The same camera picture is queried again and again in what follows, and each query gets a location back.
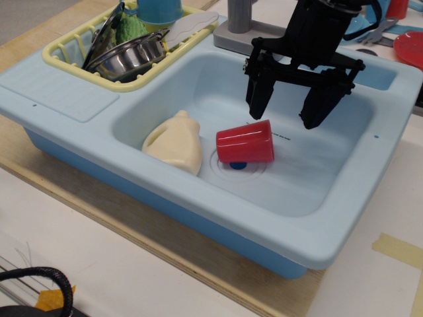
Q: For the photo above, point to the red tumbler cup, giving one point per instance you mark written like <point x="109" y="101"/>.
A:
<point x="397" y="9"/>

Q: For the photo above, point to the red plastic cup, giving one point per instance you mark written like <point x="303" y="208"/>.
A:
<point x="248" y="143"/>

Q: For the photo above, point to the light blue toy sink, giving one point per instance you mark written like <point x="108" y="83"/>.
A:
<point x="290" y="215"/>

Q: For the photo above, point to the red plate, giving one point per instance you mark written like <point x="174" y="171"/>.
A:
<point x="408" y="48"/>

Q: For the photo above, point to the blue drain plug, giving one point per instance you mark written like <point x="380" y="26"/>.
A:
<point x="238" y="165"/>

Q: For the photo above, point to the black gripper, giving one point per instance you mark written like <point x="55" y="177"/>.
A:
<point x="306" y="55"/>

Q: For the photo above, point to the blue cup in rack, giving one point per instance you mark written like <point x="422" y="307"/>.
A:
<point x="156" y="11"/>

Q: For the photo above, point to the blue tumbler cup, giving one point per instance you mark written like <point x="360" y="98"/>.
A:
<point x="370" y="14"/>

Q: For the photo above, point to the light blue plate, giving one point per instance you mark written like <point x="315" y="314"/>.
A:
<point x="357" y="24"/>

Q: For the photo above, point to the green toy vegetable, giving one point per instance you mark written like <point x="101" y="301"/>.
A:
<point x="129" y="28"/>

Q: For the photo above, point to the grey toy knife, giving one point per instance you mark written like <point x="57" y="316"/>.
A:
<point x="186" y="26"/>

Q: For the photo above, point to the orange tape piece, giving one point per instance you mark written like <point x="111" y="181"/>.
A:
<point x="50" y="300"/>

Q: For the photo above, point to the cream toy detergent bottle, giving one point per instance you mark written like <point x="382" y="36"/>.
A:
<point x="176" y="142"/>

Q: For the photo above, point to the metal pot lid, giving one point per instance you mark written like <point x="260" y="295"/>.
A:
<point x="102" y="38"/>

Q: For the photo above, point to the grey toy faucet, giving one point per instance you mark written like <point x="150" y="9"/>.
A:
<point x="238" y="31"/>

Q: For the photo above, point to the yellow masking tape strip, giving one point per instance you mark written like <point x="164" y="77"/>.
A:
<point x="400" y="250"/>

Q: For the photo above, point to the grey toy fork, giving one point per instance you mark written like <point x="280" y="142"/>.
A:
<point x="376" y="36"/>

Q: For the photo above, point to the yellow dish drying rack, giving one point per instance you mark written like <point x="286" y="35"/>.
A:
<point x="68" y="52"/>

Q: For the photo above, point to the stainless steel pot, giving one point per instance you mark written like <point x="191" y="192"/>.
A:
<point x="135" y="57"/>

